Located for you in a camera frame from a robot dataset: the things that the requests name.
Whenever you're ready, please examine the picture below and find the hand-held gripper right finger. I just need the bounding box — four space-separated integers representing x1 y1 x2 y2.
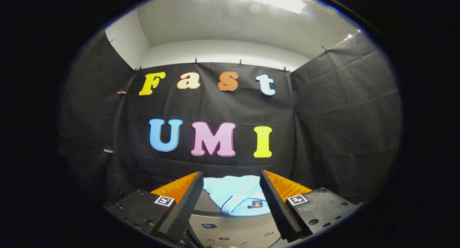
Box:
259 170 364 241

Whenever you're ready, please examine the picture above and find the grey washing machine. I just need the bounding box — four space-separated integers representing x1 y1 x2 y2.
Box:
187 189 284 248

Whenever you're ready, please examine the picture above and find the black backdrop cloth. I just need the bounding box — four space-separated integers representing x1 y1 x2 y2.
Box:
59 31 402 205

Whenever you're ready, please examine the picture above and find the light blue shirt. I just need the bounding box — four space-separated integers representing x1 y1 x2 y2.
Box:
203 175 273 217

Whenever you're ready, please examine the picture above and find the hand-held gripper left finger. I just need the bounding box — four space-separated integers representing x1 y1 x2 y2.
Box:
104 171 204 245

